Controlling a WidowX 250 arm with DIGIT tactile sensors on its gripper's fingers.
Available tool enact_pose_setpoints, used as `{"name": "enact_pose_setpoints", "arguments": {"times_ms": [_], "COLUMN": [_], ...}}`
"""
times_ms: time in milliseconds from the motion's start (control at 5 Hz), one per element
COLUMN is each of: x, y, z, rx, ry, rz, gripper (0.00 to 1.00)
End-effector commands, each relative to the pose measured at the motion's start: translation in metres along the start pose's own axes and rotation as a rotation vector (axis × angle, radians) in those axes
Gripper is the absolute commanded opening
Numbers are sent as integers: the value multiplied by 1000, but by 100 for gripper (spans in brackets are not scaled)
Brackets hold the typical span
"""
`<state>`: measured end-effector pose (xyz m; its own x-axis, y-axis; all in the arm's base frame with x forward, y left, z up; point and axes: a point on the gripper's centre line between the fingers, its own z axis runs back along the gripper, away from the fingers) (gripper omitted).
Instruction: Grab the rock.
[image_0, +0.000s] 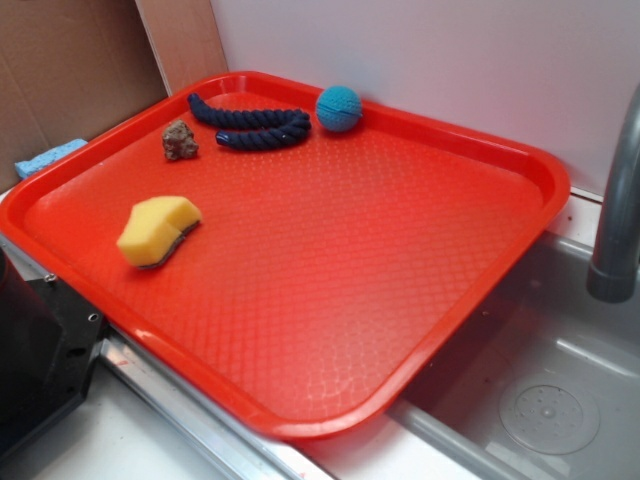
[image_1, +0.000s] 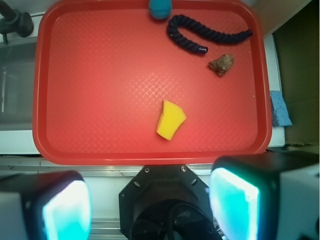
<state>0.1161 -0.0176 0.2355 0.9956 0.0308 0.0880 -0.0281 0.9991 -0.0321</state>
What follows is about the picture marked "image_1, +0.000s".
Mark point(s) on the brown rock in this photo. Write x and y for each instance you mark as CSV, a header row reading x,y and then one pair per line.
x,y
222,64

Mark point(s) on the blue ball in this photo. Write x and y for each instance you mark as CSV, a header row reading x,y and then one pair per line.
x,y
160,9

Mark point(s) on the black clamp knob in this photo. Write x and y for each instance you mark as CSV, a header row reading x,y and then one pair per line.
x,y
14,21

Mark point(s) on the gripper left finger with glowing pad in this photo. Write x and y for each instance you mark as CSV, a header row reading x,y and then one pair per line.
x,y
45,206

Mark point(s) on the blue sponge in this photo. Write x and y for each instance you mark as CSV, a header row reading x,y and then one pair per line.
x,y
280,114

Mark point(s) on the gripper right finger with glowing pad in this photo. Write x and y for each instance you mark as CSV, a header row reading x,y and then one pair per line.
x,y
267,196

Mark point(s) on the red plastic tray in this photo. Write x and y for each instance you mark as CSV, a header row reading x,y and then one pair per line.
x,y
104,67

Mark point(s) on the yellow sponge piece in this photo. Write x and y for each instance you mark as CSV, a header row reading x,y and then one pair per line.
x,y
171,118

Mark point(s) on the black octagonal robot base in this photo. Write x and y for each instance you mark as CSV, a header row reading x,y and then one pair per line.
x,y
166,202

